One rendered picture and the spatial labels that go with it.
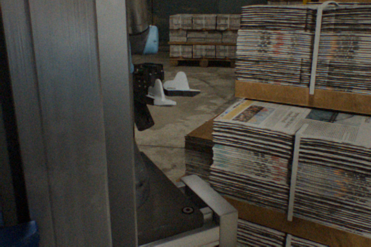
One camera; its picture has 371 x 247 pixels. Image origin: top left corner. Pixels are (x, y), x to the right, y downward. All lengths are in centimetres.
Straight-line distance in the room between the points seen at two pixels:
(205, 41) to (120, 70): 584
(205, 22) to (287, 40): 511
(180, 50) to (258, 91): 518
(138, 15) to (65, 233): 74
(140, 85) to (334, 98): 44
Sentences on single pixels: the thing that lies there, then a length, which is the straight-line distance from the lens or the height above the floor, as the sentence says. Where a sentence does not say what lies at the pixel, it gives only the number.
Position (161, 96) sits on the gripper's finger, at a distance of 79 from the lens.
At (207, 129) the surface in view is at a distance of 138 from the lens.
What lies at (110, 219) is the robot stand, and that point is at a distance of 17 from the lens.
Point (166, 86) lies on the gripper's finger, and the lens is 89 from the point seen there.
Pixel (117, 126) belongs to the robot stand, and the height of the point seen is 102.
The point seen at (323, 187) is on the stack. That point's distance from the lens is 77.
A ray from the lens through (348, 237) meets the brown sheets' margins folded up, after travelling 80.
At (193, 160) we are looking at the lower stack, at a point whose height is 51.
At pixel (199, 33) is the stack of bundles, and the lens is 599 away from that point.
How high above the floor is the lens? 108
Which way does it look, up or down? 16 degrees down
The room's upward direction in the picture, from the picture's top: straight up
